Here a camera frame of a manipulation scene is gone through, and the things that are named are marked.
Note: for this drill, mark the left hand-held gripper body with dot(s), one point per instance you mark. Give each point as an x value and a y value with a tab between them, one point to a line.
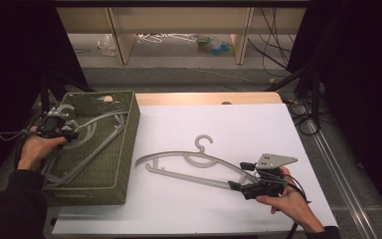
51	126

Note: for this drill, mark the grey plastic clothes hanger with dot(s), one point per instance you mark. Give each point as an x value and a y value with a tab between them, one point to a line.
192	154
121	124
65	107

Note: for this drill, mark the clear plastic bag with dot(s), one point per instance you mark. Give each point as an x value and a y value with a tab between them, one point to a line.
106	45

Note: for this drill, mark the white table sheet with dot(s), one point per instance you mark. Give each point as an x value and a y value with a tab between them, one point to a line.
252	126

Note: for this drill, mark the black metal stand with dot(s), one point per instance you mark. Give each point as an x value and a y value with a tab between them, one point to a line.
315	96
45	96

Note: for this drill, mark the colourful plastic toys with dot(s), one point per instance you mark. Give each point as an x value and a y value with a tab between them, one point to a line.
214	46

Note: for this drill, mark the person's left hand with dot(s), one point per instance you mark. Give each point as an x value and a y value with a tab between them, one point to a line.
36	151

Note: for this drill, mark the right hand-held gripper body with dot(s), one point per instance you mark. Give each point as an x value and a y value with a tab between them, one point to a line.
272	161

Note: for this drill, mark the green woven basket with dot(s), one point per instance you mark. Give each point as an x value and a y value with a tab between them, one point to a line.
112	159

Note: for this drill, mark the person's right hand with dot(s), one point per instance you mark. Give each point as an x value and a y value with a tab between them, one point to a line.
291	202

